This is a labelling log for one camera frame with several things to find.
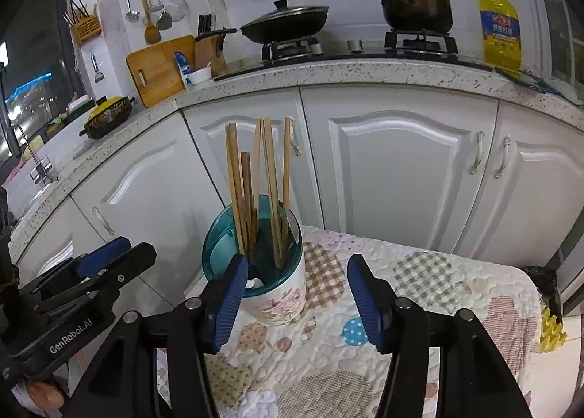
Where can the wooden wall chopstick holder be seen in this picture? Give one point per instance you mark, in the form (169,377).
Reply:
(84,26)

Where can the yellow lidded black casserole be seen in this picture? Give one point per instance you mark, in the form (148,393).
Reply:
(108,115)

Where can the yellow cooking oil bottle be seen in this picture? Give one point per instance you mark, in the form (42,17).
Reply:
(501,34)

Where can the blue white packet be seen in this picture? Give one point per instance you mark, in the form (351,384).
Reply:
(183,67)

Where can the hanging mesh strainer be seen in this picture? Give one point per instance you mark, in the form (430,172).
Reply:
(177,9)

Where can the chrome sink faucet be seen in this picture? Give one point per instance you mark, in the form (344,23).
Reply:
(42,171)

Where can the hanging wooden spatula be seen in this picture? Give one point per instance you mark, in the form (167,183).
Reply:
(152,33)

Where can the dark stock pot with lid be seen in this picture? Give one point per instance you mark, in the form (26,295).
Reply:
(419,15)

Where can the black gas stove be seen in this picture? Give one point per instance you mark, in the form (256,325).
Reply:
(397,44)

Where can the white gloved left hand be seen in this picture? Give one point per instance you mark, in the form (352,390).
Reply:
(38,397)

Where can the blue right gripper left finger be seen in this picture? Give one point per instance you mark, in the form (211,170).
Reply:
(231,289)

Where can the white ceramic soup spoon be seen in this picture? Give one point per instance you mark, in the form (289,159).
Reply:
(254,283)

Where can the teal rimmed floral utensil holder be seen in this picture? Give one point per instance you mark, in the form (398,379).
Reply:
(283,295)

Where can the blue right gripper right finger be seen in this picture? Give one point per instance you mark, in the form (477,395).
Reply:
(374,299)

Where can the patchwork quilted table cloth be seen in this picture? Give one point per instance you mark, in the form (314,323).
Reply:
(460,338)

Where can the black wok with lid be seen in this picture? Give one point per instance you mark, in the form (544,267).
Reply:
(283,24)

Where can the wooden handled fork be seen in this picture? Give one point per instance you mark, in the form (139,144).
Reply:
(250,211)

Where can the hanging metal ladle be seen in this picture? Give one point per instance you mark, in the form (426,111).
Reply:
(131,16)

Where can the wooden knife block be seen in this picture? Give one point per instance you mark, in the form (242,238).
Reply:
(209,45)

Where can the wooden cutting board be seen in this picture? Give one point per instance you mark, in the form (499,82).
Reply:
(155,71)

